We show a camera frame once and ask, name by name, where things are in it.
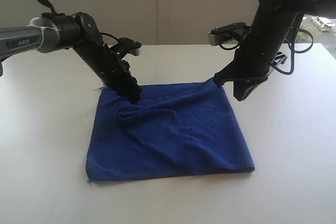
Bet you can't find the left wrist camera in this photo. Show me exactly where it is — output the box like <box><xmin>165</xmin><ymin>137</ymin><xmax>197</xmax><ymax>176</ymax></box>
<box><xmin>110</xmin><ymin>37</ymin><xmax>142</xmax><ymax>58</ymax></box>

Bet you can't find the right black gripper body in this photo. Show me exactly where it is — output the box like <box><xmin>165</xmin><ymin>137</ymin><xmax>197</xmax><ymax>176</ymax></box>
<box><xmin>214</xmin><ymin>24</ymin><xmax>289</xmax><ymax>86</ymax></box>

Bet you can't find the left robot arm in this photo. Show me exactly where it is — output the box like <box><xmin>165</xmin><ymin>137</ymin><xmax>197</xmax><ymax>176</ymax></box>
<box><xmin>1</xmin><ymin>0</ymin><xmax>142</xmax><ymax>102</ymax></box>

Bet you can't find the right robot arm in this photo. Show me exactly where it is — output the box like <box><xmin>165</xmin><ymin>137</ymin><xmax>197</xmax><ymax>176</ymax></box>
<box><xmin>208</xmin><ymin>0</ymin><xmax>335</xmax><ymax>101</ymax></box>

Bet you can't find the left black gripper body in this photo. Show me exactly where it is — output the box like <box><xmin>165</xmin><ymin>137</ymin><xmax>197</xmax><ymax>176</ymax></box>
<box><xmin>73</xmin><ymin>41</ymin><xmax>138</xmax><ymax>95</ymax></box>

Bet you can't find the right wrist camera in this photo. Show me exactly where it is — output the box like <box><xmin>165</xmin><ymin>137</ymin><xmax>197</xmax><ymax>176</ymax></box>
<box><xmin>208</xmin><ymin>22</ymin><xmax>250</xmax><ymax>46</ymax></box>

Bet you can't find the white vehicle outside window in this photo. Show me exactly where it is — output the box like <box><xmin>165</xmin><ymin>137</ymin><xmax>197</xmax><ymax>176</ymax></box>
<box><xmin>312</xmin><ymin>17</ymin><xmax>335</xmax><ymax>32</ymax></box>

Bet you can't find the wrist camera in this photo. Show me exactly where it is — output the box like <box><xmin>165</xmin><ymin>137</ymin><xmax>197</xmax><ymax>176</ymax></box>
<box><xmin>208</xmin><ymin>22</ymin><xmax>250</xmax><ymax>46</ymax></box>
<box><xmin>110</xmin><ymin>37</ymin><xmax>142</xmax><ymax>58</ymax></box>

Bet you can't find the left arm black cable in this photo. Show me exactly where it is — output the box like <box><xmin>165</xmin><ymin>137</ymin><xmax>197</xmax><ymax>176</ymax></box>
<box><xmin>99</xmin><ymin>32</ymin><xmax>121</xmax><ymax>42</ymax></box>

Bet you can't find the blue terry towel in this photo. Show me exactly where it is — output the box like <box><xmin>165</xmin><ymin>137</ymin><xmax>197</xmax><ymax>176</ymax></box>
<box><xmin>86</xmin><ymin>80</ymin><xmax>255</xmax><ymax>182</ymax></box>

